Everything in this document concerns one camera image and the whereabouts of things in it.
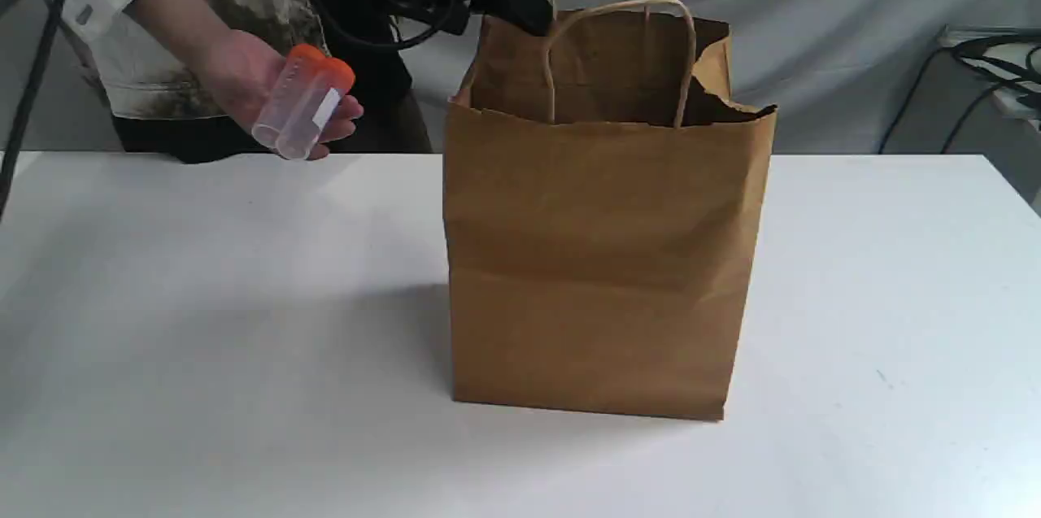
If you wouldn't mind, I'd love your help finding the person's right forearm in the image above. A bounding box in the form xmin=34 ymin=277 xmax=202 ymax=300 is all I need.
xmin=125 ymin=0 xmax=232 ymax=67

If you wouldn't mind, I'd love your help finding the clear vial orange cap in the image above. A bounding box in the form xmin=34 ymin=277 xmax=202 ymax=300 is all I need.
xmin=274 ymin=58 xmax=355 ymax=161
xmin=250 ymin=44 xmax=326 ymax=149

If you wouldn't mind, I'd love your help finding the person in white shirt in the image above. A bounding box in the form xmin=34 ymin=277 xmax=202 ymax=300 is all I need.
xmin=64 ymin=0 xmax=433 ymax=163

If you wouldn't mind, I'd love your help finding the person's right hand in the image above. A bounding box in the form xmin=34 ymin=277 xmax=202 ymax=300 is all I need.
xmin=195 ymin=28 xmax=364 ymax=160

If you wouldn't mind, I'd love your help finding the brown paper bag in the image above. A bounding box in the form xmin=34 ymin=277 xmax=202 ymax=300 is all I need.
xmin=442 ymin=0 xmax=777 ymax=422

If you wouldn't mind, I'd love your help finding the black cable bundle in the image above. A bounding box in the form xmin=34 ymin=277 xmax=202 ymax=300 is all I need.
xmin=878 ymin=30 xmax=1041 ymax=155

